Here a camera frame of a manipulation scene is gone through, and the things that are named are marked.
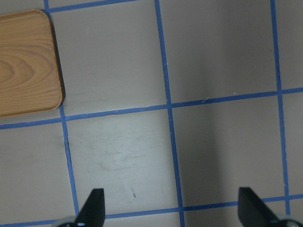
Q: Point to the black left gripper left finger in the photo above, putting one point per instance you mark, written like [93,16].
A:
[92,213]

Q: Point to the wooden rectangular tray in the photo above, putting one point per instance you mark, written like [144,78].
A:
[30,80]

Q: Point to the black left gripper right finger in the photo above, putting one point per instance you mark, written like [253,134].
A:
[253,212]

